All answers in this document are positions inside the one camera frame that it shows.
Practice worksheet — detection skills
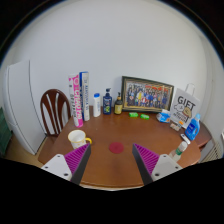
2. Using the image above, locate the white blue shuttlecock tube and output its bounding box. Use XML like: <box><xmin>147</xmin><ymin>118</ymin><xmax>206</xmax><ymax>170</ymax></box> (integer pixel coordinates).
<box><xmin>78</xmin><ymin>70</ymin><xmax>91</xmax><ymax>122</ymax></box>

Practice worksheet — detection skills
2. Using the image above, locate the small snack packet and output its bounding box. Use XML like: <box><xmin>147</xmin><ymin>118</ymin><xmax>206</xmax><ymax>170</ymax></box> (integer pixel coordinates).
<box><xmin>169</xmin><ymin>122</ymin><xmax>181</xmax><ymax>132</ymax></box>

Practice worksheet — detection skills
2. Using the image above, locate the white lotion bottle blue cap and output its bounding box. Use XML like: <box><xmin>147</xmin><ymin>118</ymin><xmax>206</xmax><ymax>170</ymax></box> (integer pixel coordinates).
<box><xmin>92</xmin><ymin>92</ymin><xmax>102</xmax><ymax>118</ymax></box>

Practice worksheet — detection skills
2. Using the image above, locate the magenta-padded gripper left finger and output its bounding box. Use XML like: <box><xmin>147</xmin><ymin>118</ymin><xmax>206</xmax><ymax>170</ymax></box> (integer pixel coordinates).
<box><xmin>40</xmin><ymin>143</ymin><xmax>92</xmax><ymax>186</ymax></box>

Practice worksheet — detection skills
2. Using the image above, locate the white paper gift bag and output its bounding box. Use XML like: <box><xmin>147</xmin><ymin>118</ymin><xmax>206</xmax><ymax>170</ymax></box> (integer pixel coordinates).
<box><xmin>169</xmin><ymin>83</ymin><xmax>202</xmax><ymax>129</ymax></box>

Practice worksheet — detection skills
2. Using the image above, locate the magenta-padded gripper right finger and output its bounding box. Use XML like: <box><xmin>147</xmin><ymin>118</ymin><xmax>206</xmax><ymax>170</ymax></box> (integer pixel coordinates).
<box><xmin>131</xmin><ymin>143</ymin><xmax>184</xmax><ymax>186</ymax></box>

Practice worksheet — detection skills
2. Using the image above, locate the white handheld thermometer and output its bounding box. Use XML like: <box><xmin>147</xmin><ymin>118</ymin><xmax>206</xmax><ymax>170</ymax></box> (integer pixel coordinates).
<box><xmin>179</xmin><ymin>133</ymin><xmax>192</xmax><ymax>145</ymax></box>

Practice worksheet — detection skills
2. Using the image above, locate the flat round red coaster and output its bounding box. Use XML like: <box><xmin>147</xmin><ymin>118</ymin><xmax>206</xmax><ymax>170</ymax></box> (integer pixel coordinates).
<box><xmin>108</xmin><ymin>141</ymin><xmax>125</xmax><ymax>155</ymax></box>

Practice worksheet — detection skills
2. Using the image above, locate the white mug yellow handle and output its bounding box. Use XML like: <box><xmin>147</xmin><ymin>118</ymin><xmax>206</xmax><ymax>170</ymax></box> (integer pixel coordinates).
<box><xmin>67</xmin><ymin>129</ymin><xmax>93</xmax><ymax>150</ymax></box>

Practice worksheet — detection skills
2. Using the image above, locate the white radiator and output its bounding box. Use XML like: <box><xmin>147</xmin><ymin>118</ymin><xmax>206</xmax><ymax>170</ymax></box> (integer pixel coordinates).
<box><xmin>203</xmin><ymin>139</ymin><xmax>224</xmax><ymax>164</ymax></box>

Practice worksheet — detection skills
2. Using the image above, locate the white refrigerator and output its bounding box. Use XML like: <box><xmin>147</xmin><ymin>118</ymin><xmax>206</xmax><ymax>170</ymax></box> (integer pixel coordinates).
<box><xmin>2</xmin><ymin>59</ymin><xmax>46</xmax><ymax>156</ymax></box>

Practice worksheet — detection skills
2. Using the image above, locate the framed group photo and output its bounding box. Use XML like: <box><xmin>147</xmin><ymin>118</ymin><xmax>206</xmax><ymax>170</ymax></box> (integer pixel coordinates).
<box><xmin>121</xmin><ymin>75</ymin><xmax>175</xmax><ymax>114</ymax></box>

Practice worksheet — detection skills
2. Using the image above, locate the amber pump bottle yellow label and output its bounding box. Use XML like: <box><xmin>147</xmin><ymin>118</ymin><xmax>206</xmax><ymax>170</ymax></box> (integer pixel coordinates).
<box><xmin>113</xmin><ymin>92</ymin><xmax>124</xmax><ymax>116</ymax></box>

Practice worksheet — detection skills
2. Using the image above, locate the blue detergent bottle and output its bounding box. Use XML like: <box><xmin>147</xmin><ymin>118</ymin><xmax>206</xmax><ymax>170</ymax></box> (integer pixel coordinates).
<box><xmin>184</xmin><ymin>113</ymin><xmax>202</xmax><ymax>142</ymax></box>

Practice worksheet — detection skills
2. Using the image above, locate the dark blue pump bottle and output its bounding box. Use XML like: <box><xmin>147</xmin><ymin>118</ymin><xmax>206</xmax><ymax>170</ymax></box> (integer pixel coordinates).
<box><xmin>102</xmin><ymin>87</ymin><xmax>113</xmax><ymax>116</ymax></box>

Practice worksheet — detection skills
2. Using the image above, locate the green crate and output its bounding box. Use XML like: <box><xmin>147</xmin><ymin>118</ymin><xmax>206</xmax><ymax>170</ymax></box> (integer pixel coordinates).
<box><xmin>0</xmin><ymin>106</ymin><xmax>14</xmax><ymax>158</ymax></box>

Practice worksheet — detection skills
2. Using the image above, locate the dark wooden chair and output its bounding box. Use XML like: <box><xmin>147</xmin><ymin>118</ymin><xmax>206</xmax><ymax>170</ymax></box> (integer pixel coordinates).
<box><xmin>39</xmin><ymin>88</ymin><xmax>72</xmax><ymax>137</ymax></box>

